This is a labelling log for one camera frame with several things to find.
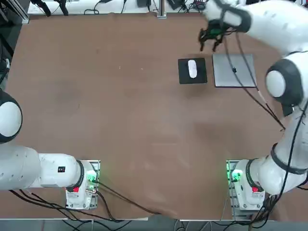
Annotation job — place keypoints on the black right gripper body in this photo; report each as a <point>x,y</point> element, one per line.
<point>216,25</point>

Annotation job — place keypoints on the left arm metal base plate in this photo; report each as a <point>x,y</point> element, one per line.
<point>98,168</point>

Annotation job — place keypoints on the dark power adapter box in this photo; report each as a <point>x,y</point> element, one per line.
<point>175,3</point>

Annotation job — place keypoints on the white table edge bracket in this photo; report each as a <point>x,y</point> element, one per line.
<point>161,16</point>

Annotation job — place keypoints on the black mouse pad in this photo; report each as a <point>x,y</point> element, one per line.
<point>183,77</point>

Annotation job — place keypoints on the white computer mouse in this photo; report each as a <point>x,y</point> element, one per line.
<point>192,69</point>

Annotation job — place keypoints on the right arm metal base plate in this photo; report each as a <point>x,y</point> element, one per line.
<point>234,211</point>

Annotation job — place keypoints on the red and black device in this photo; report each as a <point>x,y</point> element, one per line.
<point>199,3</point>

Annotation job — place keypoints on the camera mounting post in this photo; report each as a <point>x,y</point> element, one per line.
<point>161,6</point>

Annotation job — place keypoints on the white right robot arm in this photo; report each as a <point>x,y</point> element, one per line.
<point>276,24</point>

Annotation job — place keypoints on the silver closed laptop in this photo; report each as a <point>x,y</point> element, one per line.
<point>223,77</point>

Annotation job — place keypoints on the aluminium frame rail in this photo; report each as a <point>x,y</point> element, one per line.
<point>25,19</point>

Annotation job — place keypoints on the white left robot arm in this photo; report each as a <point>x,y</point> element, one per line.
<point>24,166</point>

